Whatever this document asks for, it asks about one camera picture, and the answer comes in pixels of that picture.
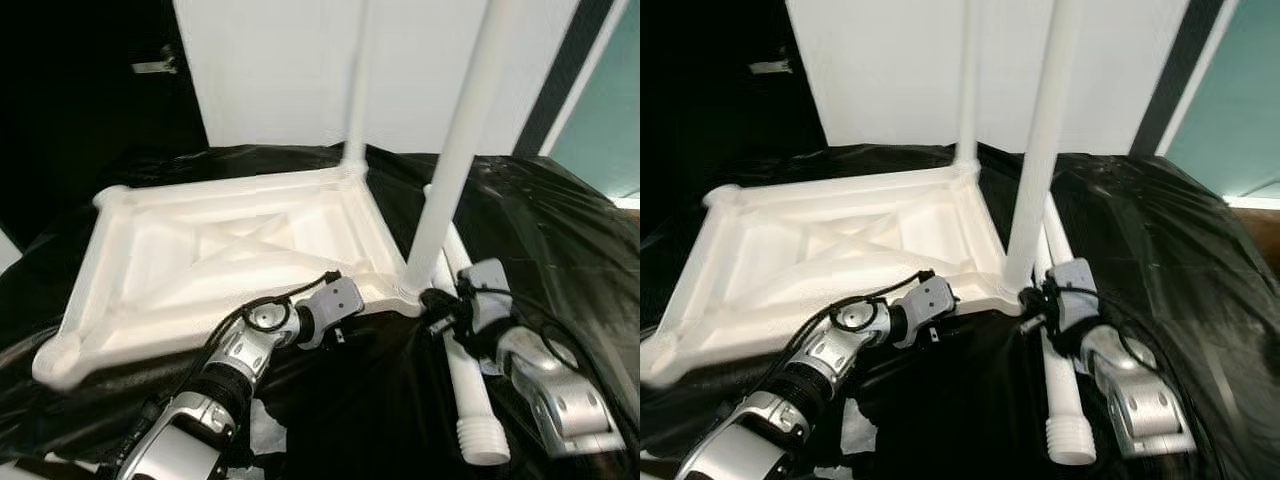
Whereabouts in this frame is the black door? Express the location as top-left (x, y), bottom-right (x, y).
top-left (0, 0), bottom-right (209, 251)
top-left (640, 0), bottom-right (826, 251)

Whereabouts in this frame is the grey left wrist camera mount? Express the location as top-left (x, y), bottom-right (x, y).
top-left (895, 275), bottom-right (956, 347)
top-left (300, 277), bottom-right (366, 349)

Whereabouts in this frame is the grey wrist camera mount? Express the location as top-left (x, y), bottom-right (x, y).
top-left (1050, 258), bottom-right (1099, 336)
top-left (895, 275), bottom-right (956, 347)
top-left (468, 258), bottom-right (513, 336)
top-left (300, 277), bottom-right (366, 349)

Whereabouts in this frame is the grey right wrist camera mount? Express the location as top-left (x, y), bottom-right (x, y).
top-left (468, 258), bottom-right (513, 336)
top-left (1050, 258), bottom-right (1099, 336)

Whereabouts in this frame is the black wall strip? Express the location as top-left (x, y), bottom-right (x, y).
top-left (1130, 0), bottom-right (1226, 158)
top-left (512, 0), bottom-right (616, 158)

